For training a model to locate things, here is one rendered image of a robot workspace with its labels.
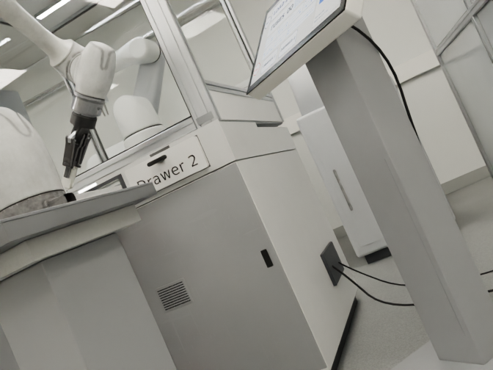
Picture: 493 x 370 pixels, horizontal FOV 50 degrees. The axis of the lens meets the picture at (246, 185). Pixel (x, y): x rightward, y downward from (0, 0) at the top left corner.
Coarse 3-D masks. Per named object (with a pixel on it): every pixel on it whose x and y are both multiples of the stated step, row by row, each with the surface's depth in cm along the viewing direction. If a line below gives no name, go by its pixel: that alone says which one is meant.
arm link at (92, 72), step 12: (84, 48) 153; (96, 48) 151; (108, 48) 152; (84, 60) 151; (96, 60) 151; (108, 60) 152; (72, 72) 157; (84, 72) 151; (96, 72) 151; (108, 72) 153; (84, 84) 152; (96, 84) 152; (108, 84) 155; (96, 96) 154
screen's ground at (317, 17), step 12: (324, 0) 128; (336, 0) 121; (324, 12) 125; (276, 24) 157; (312, 24) 130; (264, 36) 164; (288, 36) 143; (300, 36) 135; (276, 48) 149; (276, 60) 146; (264, 72) 152
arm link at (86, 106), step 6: (78, 96) 153; (84, 96) 153; (72, 102) 156; (78, 102) 154; (84, 102) 154; (90, 102) 154; (96, 102) 155; (102, 102) 157; (72, 108) 155; (78, 108) 154; (84, 108) 154; (90, 108) 154; (96, 108) 156; (102, 108) 158; (84, 114) 155; (90, 114) 155; (96, 114) 156
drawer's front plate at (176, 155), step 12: (180, 144) 173; (192, 144) 172; (156, 156) 177; (168, 156) 175; (180, 156) 174; (192, 156) 173; (204, 156) 172; (132, 168) 180; (144, 168) 178; (156, 168) 177; (168, 168) 176; (192, 168) 173; (204, 168) 172; (132, 180) 180; (144, 180) 179; (156, 180) 177; (168, 180) 176
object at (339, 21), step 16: (352, 0) 117; (336, 16) 118; (352, 16) 117; (320, 32) 125; (336, 32) 124; (304, 48) 132; (320, 48) 131; (288, 64) 140; (272, 80) 150; (256, 96) 161
